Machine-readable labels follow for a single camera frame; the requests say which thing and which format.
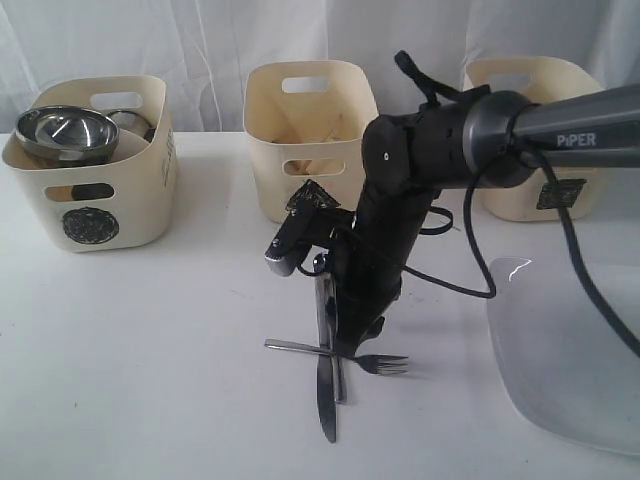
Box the cream bin with triangle mark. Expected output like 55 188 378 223
244 60 378 223

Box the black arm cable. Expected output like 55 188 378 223
299 49 640 361

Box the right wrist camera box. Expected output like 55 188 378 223
265 200 353 277

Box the cream bin with square mark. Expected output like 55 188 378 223
463 56 606 222

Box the white backdrop curtain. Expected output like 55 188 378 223
1 1 639 131

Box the steel table knife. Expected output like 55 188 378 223
315 275 337 444

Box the white ceramic bowl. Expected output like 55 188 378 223
107 129 150 164

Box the white square plate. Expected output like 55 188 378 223
487 257 639 456

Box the stainless steel bowl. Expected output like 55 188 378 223
15 105 120 168

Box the steel fork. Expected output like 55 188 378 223
264 339 408 376

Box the wooden chopstick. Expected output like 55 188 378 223
320 114 344 143
295 159 325 175

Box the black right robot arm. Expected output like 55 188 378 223
331 85 639 356

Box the small steel spoon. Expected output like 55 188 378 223
313 253 347 404

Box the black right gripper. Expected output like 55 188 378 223
327 209 404 359

